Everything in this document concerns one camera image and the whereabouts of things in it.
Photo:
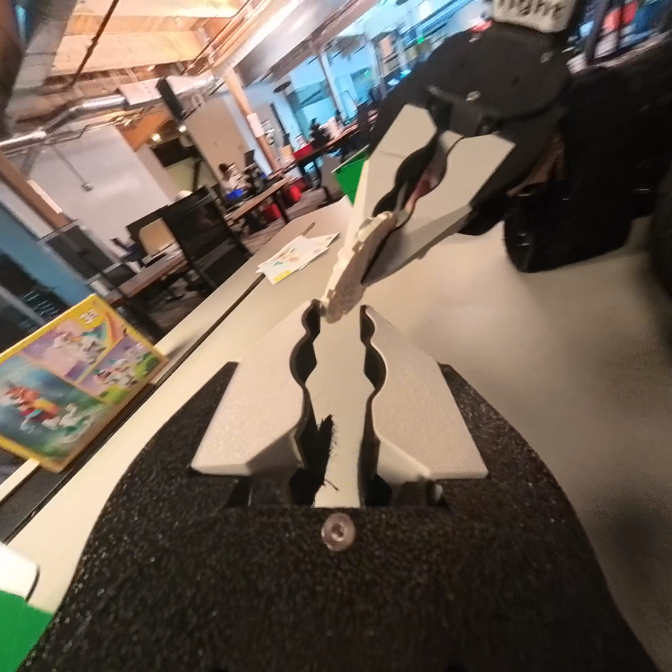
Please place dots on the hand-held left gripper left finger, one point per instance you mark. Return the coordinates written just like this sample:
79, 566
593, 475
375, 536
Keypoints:
246, 414

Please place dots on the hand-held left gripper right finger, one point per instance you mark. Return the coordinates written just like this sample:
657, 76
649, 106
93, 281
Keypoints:
420, 414

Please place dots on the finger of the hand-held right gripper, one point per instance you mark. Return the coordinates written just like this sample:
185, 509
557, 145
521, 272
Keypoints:
393, 152
472, 168

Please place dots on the white lego piece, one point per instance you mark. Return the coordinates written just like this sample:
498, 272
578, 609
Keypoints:
349, 267

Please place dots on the yellow lego box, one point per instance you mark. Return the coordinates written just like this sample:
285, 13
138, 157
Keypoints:
73, 388

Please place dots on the red stool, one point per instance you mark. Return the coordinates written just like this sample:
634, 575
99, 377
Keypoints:
273, 210

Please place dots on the white instruction booklet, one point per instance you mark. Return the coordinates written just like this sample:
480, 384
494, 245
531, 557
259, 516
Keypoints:
296, 257

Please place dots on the dark wooden table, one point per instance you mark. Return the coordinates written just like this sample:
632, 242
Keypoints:
152, 278

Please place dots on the black mesh chair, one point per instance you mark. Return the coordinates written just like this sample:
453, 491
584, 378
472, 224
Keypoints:
199, 236

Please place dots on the silver ceiling duct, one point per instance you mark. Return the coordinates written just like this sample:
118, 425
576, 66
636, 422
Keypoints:
68, 123

